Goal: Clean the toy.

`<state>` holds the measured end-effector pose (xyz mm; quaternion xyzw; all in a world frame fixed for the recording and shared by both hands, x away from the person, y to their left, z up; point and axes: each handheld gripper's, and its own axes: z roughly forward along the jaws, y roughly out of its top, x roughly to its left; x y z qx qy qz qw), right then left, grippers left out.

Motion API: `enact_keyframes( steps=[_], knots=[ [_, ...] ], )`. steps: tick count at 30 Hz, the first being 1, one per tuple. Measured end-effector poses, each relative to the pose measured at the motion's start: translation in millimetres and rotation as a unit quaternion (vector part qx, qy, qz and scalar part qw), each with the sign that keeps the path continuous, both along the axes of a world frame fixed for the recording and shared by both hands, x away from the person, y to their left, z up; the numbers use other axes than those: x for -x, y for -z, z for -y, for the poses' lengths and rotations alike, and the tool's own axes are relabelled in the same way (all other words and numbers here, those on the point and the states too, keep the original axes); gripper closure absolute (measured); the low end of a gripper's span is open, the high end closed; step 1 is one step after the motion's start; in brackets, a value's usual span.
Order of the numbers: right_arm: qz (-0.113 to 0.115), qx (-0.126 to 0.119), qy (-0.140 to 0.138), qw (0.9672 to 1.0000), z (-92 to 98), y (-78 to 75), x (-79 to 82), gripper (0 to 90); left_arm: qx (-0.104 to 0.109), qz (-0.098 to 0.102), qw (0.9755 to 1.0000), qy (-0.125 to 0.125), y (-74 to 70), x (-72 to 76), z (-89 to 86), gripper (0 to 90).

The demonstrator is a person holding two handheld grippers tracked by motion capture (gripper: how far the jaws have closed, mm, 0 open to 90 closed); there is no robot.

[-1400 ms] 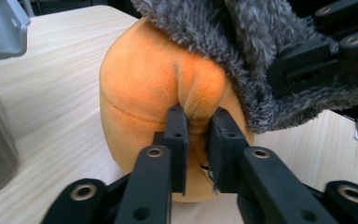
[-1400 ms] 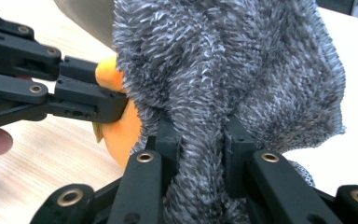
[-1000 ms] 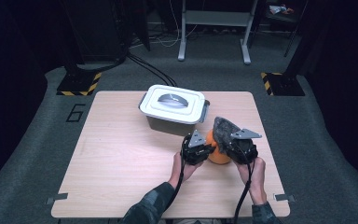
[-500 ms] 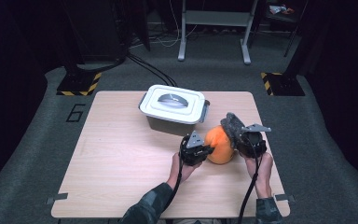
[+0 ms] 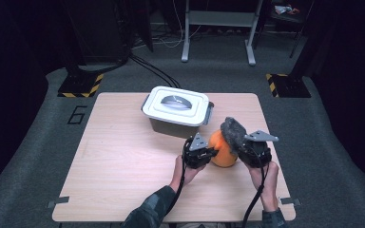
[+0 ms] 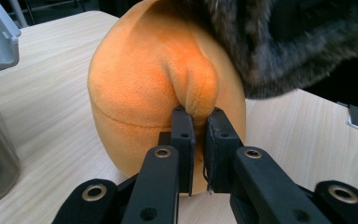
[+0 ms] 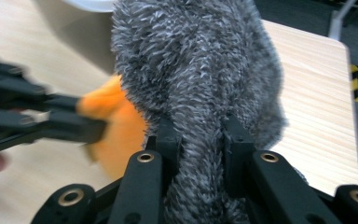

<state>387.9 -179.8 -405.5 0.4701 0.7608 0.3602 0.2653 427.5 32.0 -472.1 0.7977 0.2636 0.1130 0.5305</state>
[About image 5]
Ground grey fluffy cloth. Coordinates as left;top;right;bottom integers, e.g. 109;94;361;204
220;116;248;156

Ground black floor cables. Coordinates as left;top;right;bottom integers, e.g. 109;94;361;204
129;53;182;89

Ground black yellow striped stand base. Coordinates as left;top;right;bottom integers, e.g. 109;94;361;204
57;73;105;99
265;73;312;99

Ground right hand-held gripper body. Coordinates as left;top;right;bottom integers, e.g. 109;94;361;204
237;130;279;169

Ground brown translucent storage box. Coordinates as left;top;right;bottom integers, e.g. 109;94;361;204
148;118;201;141

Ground grey tape strip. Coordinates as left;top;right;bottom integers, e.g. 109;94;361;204
47;196;70;209
279;197;302;207

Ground hand-held gripper black cable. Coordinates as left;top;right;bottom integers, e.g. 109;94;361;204
241;158;270;228
165;139;191;217

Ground white lidded plastic box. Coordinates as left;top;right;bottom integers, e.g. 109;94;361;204
141;85;215;127

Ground person's left hand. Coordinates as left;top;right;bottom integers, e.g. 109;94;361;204
169;155;206;194

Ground person's leg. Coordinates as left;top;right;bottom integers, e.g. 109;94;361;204
175;222;217;228

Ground person's right hand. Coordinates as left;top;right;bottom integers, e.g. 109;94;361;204
246;161;279;213

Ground left hand-held gripper black cable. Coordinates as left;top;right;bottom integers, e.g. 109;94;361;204
165;139;191;217

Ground white metal desk frame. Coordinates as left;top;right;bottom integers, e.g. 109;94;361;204
181;0;264;67

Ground orange and white clutter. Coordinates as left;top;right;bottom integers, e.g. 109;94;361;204
274;4;300;16

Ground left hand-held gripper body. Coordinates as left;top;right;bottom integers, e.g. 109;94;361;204
182;132;209;169

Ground orange plush toy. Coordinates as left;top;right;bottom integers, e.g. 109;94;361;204
208;128;238;168

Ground black equipment cabinet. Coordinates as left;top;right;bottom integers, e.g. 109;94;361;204
61;0;131;65

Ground right hand-held gripper black cable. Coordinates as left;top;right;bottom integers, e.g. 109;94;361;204
241;158;270;228

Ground white thin cable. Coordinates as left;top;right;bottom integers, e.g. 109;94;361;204
158;0;203;49

